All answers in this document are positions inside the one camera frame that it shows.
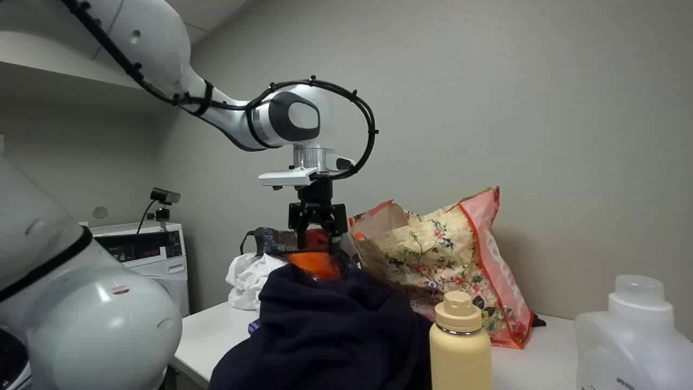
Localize white cloth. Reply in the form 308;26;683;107
222;251;290;313

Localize cream yellow water bottle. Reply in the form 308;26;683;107
426;289;493;390

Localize translucent detergent jug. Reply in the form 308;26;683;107
571;274;693;390

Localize black orange printed bag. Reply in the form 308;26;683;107
239;226;354;285

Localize white washing machine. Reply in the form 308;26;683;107
89;221;190;317

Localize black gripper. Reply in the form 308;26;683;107
287;176;349;242

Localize pink floral shopping bag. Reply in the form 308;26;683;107
346;185;547;352

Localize navy dark clothing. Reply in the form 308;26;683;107
208;263;434;390

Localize black camera cable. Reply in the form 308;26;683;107
135;199;157;235

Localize black camera on stand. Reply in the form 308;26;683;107
146;186;182;224

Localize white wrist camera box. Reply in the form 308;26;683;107
257;166;321;190

